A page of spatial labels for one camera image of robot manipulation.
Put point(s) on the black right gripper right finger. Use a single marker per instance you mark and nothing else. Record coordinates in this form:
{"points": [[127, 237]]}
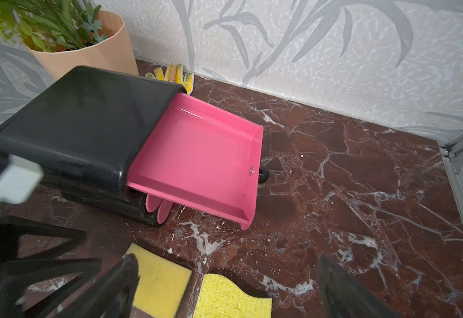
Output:
{"points": [[342, 296]]}

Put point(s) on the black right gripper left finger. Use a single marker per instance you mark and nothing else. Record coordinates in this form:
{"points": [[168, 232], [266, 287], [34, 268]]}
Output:
{"points": [[111, 296]]}

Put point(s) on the black drawer cabinet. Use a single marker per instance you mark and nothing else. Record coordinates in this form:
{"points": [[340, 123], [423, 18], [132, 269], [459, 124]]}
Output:
{"points": [[86, 130]]}

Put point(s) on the pink top drawer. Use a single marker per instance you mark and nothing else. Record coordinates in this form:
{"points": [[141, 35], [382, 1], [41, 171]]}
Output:
{"points": [[203, 157]]}

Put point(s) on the yellow white garden glove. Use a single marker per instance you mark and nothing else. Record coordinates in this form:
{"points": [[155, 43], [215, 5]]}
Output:
{"points": [[174, 73]]}

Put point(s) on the pink middle drawer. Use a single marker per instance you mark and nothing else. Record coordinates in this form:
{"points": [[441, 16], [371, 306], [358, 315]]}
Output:
{"points": [[152, 203]]}

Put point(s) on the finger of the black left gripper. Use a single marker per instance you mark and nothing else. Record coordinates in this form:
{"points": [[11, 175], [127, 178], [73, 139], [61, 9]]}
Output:
{"points": [[17, 275], [12, 228]]}

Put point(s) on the yellow wavy scrub sponge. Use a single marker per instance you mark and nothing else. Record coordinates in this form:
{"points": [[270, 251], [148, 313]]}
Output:
{"points": [[220, 297]]}

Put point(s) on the green white artificial flowers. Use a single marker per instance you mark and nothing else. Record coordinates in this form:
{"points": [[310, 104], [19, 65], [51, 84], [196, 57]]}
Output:
{"points": [[51, 26]]}

